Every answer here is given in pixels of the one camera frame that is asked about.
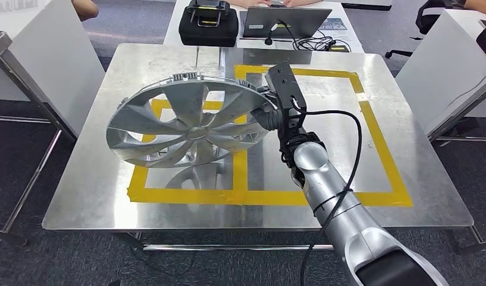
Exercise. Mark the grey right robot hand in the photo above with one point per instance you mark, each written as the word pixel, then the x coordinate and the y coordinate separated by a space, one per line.
pixel 266 98

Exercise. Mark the black carrying case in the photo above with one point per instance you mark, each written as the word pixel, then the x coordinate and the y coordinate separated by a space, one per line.
pixel 207 27

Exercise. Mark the white desk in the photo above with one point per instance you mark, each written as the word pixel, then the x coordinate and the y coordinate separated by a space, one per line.
pixel 175 23

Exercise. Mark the stainless steel workbench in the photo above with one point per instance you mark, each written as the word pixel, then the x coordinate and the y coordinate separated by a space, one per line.
pixel 1 43
pixel 464 106
pixel 108 197

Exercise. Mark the person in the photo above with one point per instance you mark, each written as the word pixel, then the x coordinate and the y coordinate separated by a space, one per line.
pixel 479 6
pixel 258 3
pixel 84 8

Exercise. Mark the white partition panel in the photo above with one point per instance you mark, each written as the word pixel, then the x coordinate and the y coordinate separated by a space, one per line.
pixel 444 59
pixel 49 59

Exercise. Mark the black office chair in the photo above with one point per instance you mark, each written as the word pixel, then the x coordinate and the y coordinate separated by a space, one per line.
pixel 432 15

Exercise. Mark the grey laptop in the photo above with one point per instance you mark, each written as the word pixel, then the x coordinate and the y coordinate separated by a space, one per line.
pixel 282 21

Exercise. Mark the yellow tape on workbench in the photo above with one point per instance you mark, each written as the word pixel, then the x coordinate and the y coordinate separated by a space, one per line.
pixel 266 197

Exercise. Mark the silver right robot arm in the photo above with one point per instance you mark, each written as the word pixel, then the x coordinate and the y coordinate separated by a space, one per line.
pixel 310 156

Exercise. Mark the black microphone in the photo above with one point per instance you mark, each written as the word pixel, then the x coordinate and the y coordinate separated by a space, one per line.
pixel 269 37

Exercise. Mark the printed paper sheet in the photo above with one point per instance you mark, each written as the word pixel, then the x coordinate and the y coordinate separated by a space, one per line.
pixel 333 24

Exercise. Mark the grey plastic wheel hubcap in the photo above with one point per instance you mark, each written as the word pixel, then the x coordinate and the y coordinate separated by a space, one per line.
pixel 187 126

